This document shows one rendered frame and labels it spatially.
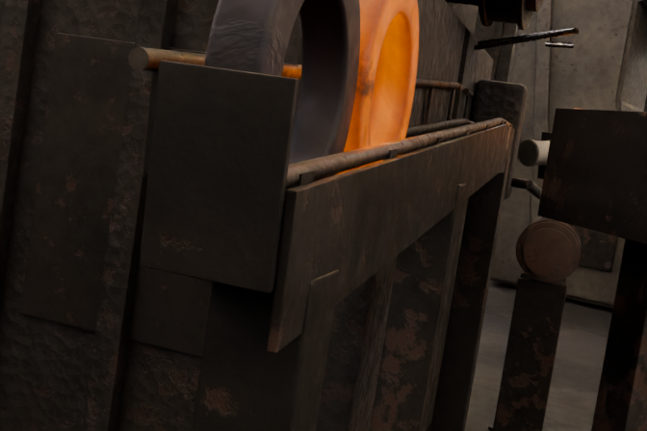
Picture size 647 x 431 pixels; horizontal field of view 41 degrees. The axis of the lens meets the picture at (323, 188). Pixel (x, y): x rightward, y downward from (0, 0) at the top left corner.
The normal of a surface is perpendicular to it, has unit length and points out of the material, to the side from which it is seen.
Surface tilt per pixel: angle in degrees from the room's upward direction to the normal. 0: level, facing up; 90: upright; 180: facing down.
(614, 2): 90
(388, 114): 74
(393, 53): 124
